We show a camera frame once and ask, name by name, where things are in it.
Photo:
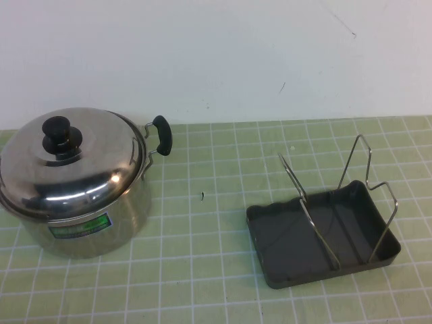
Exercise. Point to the dark grey rack tray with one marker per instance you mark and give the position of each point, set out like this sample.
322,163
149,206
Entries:
297,243

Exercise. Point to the stainless steel pot lid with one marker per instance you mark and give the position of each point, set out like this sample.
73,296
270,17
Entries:
84,162

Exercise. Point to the stainless steel cooking pot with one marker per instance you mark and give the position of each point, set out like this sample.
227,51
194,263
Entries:
101,236

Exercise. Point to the green grid mat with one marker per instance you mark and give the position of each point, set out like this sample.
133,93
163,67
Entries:
216,270

